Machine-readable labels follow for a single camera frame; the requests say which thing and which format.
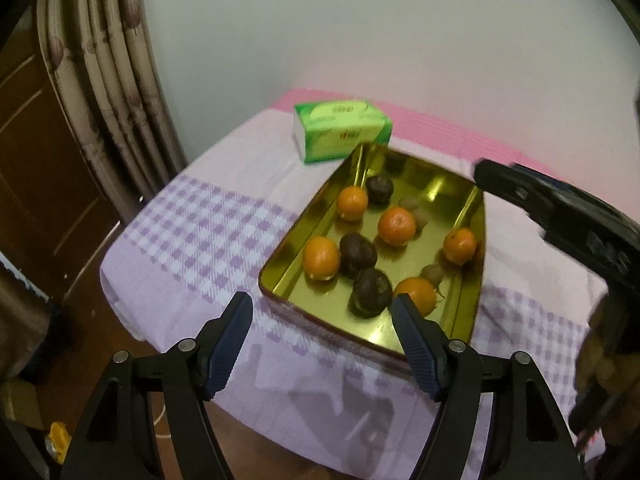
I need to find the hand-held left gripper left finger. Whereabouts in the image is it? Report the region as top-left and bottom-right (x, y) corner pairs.
(60, 291), (254, 480)

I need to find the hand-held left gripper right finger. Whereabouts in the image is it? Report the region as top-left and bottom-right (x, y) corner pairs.
(391, 294), (586, 480)

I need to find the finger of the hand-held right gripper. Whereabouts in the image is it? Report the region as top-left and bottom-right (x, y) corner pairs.
(472, 159), (556, 221)

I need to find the orange mandarin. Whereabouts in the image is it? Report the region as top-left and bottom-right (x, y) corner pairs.
(443, 227), (478, 266)
(377, 207), (417, 247)
(336, 186), (370, 222)
(302, 236), (342, 281)
(393, 276), (441, 318)

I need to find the red and gold tin box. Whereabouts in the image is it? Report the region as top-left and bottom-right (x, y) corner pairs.
(258, 142), (488, 361)

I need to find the dark brown round fruit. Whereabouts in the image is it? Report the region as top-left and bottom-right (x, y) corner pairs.
(348, 267), (394, 318)
(339, 232), (378, 279)
(365, 175), (395, 205)

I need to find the person's right hand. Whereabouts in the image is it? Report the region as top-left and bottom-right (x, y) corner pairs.
(575, 280), (640, 411)

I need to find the pink and purple checked tablecloth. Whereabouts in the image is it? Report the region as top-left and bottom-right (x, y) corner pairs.
(100, 87), (640, 471)

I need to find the green tissue pack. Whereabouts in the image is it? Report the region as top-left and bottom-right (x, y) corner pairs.
(292, 101), (393, 165)

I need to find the yellow toy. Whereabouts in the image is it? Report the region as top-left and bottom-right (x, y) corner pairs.
(45, 422), (71, 463)

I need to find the cardboard box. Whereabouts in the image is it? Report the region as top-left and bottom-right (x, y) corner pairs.
(0, 377), (46, 431)

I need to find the brown wooden door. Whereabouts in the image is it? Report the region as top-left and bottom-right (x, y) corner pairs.
(0, 35), (126, 301)

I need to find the beige patterned curtain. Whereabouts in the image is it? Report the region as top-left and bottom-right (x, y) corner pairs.
(35, 0), (188, 201)

